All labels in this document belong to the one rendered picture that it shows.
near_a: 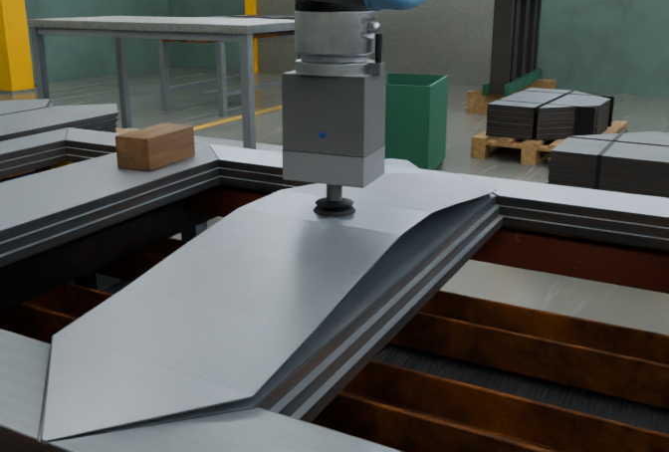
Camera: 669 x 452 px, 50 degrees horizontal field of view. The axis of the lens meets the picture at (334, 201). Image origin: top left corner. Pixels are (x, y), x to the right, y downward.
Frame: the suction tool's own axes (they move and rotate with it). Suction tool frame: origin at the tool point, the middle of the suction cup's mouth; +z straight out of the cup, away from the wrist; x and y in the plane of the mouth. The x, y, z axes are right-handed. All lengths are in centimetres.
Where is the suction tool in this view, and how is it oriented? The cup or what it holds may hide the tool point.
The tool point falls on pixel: (334, 222)
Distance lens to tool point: 73.2
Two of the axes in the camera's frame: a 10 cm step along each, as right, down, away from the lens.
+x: -3.7, 2.5, -8.9
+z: 0.0, 9.6, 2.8
